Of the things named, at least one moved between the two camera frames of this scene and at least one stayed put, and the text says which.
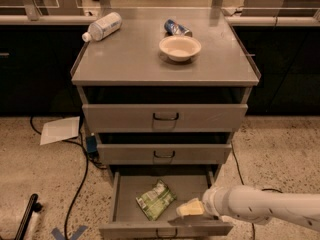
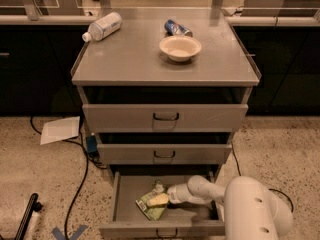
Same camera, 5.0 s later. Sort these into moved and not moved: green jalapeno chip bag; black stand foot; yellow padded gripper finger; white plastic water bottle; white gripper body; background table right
Moved: white gripper body; yellow padded gripper finger
Not moved: background table right; black stand foot; white plastic water bottle; green jalapeno chip bag
